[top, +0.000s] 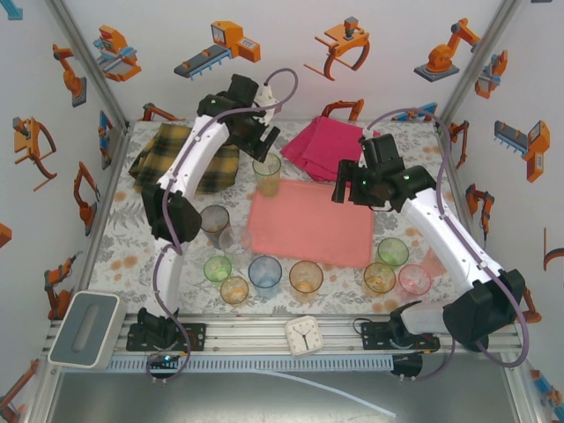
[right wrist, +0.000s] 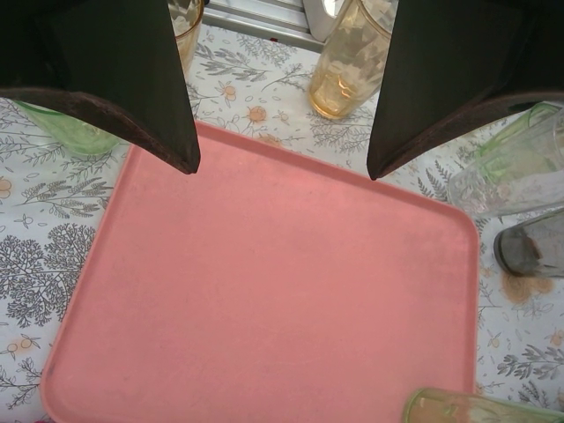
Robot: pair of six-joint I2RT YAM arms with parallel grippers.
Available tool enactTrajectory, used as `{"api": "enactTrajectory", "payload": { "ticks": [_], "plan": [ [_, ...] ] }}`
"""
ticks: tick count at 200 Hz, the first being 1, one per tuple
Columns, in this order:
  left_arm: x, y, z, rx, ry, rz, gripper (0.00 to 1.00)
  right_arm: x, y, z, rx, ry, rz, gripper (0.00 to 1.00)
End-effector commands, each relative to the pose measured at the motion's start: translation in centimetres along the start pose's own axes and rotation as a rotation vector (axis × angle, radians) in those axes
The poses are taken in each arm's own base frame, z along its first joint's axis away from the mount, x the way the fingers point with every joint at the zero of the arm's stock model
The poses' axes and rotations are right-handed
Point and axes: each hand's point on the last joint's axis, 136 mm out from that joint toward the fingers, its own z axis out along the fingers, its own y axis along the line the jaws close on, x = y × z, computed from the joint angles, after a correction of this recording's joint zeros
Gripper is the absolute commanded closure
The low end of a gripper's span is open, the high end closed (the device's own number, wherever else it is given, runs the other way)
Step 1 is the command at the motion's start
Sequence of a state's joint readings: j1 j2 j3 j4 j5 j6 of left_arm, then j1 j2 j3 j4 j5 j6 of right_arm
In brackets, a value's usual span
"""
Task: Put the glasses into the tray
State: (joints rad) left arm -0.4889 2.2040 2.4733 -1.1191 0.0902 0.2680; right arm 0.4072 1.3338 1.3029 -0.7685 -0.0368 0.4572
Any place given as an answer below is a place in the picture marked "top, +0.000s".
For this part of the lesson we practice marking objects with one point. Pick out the tall yellow-green plastic glass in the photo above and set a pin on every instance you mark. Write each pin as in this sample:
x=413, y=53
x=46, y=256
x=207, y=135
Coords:
x=266, y=185

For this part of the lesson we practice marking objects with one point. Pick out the olive green plastic glass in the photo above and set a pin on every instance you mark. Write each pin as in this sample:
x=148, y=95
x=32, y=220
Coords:
x=392, y=251

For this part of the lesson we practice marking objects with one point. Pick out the smoky grey plastic glass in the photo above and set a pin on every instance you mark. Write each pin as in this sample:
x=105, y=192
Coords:
x=214, y=220

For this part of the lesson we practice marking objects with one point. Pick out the clear plastic glass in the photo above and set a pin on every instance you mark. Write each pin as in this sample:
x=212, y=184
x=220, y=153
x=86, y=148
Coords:
x=235, y=242

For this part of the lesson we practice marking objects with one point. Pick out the amber plastic glass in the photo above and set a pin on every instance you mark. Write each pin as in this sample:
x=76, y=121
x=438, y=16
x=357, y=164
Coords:
x=306, y=282

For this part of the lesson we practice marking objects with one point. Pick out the pink plastic glass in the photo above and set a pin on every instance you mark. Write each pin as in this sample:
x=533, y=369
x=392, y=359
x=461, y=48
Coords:
x=414, y=279

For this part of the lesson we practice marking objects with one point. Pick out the blue plastic glass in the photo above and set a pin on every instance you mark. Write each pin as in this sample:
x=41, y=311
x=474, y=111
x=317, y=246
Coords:
x=264, y=277

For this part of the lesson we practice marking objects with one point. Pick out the small orange plastic glass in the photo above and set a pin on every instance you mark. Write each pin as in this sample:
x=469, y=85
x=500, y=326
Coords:
x=234, y=291

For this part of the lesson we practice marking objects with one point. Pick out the pink plastic tray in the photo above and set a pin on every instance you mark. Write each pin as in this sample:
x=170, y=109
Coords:
x=308, y=220

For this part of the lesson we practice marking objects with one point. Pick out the magenta folded cloth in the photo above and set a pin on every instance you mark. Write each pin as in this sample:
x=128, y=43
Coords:
x=321, y=145

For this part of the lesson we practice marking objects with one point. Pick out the yellow black plaid shirt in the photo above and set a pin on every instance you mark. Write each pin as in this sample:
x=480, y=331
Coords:
x=150, y=158

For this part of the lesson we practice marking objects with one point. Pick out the floral table cover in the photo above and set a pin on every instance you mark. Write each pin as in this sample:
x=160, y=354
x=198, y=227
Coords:
x=308, y=304

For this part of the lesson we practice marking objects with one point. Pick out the small green plastic glass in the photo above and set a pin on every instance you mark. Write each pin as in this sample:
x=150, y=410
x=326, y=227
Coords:
x=217, y=269

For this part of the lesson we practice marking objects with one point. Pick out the white square alarm clock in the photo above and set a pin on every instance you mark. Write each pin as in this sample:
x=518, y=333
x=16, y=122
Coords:
x=304, y=337

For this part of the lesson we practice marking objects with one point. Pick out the small green-lit electronics board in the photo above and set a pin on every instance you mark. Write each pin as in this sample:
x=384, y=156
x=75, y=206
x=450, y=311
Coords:
x=165, y=359

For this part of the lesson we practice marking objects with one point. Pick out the aluminium frame post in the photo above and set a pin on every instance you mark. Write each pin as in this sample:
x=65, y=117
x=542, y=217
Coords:
x=91, y=66
x=477, y=66

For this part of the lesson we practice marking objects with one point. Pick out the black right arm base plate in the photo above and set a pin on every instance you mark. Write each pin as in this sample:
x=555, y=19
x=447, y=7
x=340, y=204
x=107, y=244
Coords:
x=374, y=337

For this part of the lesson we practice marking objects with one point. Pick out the aluminium front rail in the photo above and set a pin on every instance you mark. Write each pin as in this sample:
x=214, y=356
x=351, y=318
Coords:
x=251, y=335

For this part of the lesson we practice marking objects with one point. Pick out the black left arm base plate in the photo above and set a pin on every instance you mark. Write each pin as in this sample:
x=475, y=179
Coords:
x=196, y=337

